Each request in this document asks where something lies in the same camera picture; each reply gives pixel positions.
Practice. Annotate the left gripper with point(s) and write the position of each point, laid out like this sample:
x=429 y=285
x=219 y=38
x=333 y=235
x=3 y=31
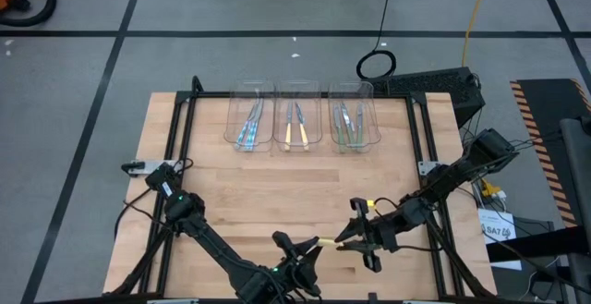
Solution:
x=300 y=274

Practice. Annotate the black hazard-striped platform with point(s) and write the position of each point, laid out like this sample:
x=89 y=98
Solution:
x=545 y=105

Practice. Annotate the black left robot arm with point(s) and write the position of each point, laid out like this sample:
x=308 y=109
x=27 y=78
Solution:
x=208 y=237

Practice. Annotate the grey post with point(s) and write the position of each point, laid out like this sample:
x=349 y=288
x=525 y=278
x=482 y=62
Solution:
x=579 y=165

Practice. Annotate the black computer case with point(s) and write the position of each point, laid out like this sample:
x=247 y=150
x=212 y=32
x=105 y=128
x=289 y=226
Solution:
x=429 y=84

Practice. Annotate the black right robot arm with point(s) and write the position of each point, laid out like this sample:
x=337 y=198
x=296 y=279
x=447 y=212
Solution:
x=452 y=174

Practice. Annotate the black horizontal beam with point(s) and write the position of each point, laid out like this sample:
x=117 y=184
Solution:
x=545 y=248

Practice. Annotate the black metal table frame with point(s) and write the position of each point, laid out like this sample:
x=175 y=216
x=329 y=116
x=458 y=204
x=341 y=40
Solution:
x=208 y=95

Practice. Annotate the white paper label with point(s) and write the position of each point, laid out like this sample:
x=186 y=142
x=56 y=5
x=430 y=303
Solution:
x=494 y=221

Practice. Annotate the clear plastic bin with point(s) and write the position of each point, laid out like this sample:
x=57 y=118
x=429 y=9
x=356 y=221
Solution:
x=314 y=110
x=371 y=110
x=233 y=110

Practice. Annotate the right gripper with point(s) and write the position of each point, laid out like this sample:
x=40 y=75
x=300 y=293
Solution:
x=381 y=238

